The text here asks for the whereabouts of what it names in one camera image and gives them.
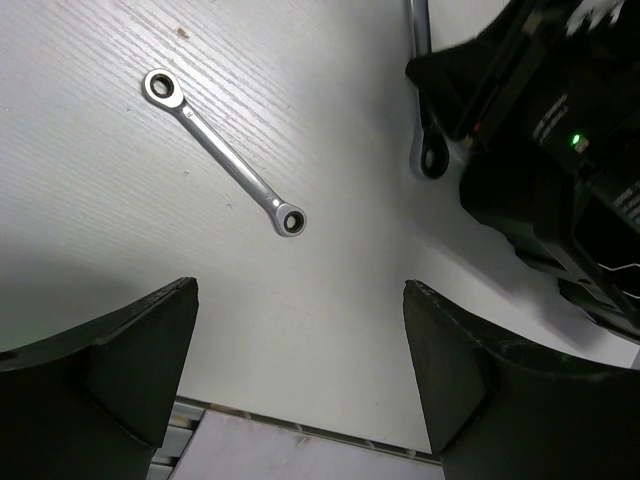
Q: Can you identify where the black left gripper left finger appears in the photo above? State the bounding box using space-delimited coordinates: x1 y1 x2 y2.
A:
1 277 199 479

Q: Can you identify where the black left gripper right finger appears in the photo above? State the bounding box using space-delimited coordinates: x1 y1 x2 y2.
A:
403 280 639 479

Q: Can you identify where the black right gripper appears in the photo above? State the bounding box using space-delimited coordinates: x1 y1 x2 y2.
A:
405 1 639 342

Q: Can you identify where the small silver ratchet wrench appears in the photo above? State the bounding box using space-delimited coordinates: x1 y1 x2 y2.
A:
141 68 307 238

